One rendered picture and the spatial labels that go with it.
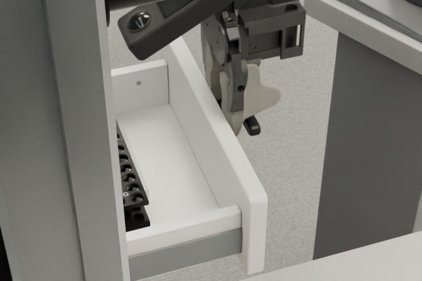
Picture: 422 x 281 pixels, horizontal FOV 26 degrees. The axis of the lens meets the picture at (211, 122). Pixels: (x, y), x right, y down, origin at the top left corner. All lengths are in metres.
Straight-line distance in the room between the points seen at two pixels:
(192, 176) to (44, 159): 0.70
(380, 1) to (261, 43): 0.51
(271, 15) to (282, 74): 1.61
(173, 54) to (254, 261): 0.25
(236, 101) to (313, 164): 1.34
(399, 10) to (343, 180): 0.39
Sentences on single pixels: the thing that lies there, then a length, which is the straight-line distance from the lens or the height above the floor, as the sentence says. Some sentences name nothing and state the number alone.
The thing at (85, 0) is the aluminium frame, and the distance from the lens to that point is 0.25.
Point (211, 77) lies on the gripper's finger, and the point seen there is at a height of 0.94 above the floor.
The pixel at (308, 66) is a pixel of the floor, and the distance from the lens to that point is 2.50.
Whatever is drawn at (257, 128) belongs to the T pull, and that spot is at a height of 0.91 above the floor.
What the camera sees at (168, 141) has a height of 0.84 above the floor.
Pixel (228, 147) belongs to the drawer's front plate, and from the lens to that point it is 0.88.
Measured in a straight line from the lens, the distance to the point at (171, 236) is 0.86.
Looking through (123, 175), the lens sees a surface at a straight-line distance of 0.90.
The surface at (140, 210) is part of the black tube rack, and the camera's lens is 0.90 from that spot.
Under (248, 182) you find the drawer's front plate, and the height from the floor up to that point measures 0.93.
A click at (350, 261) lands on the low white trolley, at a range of 1.01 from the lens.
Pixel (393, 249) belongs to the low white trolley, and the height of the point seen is 0.76.
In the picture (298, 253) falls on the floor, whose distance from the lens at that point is 2.01.
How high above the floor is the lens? 1.53
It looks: 41 degrees down
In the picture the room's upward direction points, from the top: straight up
